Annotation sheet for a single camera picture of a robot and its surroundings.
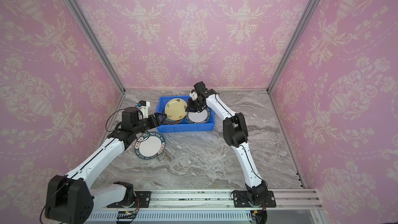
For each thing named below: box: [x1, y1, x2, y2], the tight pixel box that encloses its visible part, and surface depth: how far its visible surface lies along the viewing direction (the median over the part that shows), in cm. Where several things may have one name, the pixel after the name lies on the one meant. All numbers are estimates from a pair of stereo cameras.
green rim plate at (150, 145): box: [134, 131, 166, 160], surface depth 91 cm
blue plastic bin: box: [155, 95, 216, 133], surface depth 101 cm
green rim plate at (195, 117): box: [184, 106, 211, 124], surface depth 102 cm
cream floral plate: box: [164, 98, 188, 121], surface depth 101 cm
